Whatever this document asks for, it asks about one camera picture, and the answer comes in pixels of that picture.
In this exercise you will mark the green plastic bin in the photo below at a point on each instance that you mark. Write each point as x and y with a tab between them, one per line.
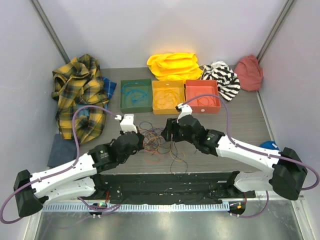
136	96

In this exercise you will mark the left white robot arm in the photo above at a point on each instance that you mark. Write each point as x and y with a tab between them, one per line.
77	178

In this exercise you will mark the pink red cloth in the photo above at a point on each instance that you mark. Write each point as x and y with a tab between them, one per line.
249	73

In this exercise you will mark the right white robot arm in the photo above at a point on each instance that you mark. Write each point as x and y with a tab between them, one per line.
279	171

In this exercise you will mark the yellow plastic bin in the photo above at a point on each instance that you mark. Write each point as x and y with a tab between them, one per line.
166	95

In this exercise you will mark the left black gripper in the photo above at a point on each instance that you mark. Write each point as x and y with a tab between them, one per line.
140	145

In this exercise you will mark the grey blue folded cloth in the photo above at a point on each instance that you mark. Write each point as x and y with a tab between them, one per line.
62	151

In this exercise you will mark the blue cloth right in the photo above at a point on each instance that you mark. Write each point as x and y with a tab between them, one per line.
271	145

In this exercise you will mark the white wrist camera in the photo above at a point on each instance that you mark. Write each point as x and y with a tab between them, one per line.
184	110
127	123

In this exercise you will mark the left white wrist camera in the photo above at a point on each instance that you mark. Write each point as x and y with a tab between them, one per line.
127	123

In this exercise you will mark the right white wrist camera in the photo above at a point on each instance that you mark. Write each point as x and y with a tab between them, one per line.
184	110

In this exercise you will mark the yellow cloth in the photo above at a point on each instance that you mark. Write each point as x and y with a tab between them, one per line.
179	66

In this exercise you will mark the black white striped cloth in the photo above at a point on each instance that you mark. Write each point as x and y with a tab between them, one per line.
228	83

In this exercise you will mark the black base mat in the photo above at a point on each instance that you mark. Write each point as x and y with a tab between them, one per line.
167	189

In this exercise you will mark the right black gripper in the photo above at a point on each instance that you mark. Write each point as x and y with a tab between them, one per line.
170	126

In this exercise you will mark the white slotted cable duct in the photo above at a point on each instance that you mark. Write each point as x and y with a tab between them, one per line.
80	207

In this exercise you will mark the blue checked cloth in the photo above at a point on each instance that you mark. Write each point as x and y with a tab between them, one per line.
109	86

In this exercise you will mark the yellow plaid shirt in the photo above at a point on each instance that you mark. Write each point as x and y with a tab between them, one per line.
80	83

